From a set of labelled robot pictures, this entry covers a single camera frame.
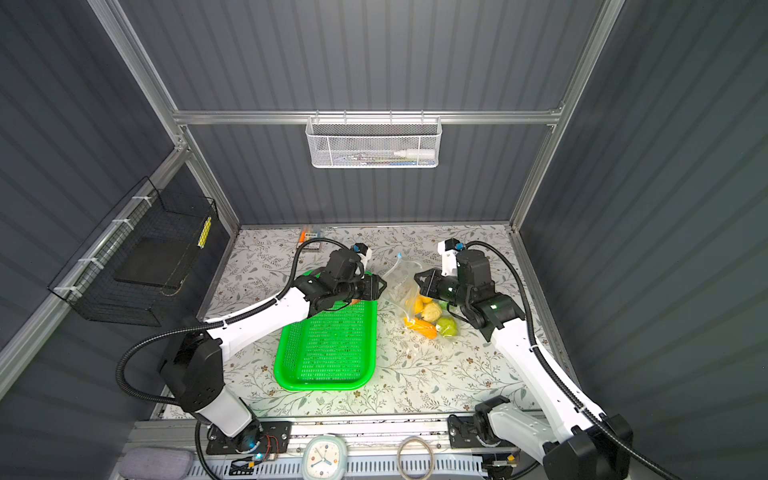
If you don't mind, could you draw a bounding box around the clear zip top bag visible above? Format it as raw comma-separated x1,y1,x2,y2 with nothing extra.
382,254,460,340

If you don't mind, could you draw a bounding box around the green guava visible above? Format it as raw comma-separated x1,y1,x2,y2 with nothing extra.
435,317,459,337

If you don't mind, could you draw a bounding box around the orange carrot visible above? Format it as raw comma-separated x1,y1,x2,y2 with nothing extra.
404,318,438,339

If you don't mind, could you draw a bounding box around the yellow-green wrinkled pear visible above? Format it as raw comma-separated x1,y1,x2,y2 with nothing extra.
420,302,442,324

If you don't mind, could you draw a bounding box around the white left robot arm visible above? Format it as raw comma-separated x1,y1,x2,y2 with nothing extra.
115,238,387,449

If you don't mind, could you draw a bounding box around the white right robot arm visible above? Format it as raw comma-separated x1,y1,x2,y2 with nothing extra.
414,238,675,479

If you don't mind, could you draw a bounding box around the coloured marker pack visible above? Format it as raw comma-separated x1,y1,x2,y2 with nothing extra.
297,226,322,251

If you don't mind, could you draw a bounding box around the green plastic tray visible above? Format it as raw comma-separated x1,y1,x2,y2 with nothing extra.
274,301,378,391

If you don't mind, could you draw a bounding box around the yellow tag on basket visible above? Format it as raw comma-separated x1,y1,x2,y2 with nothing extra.
196,216,212,249

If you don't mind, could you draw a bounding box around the white desk clock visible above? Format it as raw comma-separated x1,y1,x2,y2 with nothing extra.
301,435,348,480

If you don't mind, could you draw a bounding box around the grey cloth pouch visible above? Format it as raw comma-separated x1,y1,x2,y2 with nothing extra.
118,447,194,480

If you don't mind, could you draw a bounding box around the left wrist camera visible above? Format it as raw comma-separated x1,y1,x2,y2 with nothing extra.
352,243,373,270

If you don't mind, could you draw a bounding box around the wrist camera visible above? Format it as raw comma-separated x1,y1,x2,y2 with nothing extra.
437,238,465,276
352,243,373,270

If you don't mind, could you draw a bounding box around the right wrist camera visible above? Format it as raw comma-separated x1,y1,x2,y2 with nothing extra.
437,238,465,276

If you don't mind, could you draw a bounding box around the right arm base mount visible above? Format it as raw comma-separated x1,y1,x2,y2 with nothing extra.
447,412,514,449

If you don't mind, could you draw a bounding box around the white wire mesh basket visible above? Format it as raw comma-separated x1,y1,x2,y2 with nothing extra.
305,117,443,169

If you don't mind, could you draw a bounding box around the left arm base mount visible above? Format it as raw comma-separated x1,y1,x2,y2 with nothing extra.
205,420,293,457

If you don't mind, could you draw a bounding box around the coiled beige cable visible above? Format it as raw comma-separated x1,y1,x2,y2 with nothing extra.
395,436,436,480

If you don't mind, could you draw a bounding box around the black wire basket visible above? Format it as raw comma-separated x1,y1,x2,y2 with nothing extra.
48,180,218,327

